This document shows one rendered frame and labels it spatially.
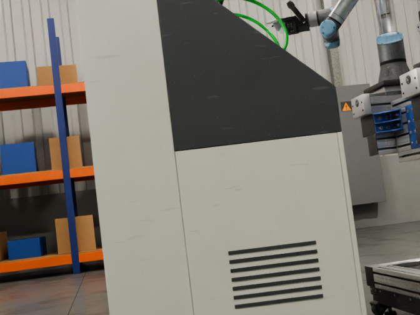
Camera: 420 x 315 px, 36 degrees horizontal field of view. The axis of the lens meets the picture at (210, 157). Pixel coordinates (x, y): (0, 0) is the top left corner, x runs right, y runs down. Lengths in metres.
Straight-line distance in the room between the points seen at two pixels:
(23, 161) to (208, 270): 5.83
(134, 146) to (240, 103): 0.39
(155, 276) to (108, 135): 0.50
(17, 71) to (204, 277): 6.04
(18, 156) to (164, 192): 5.77
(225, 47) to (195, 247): 0.69
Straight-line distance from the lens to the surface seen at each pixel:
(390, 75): 2.97
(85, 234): 7.72
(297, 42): 9.67
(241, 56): 2.25
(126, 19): 2.29
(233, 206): 2.18
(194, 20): 2.27
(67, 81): 7.96
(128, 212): 2.19
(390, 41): 3.00
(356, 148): 9.29
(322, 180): 2.22
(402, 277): 2.79
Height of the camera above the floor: 0.59
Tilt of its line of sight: 4 degrees up
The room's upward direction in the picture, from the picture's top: 7 degrees counter-clockwise
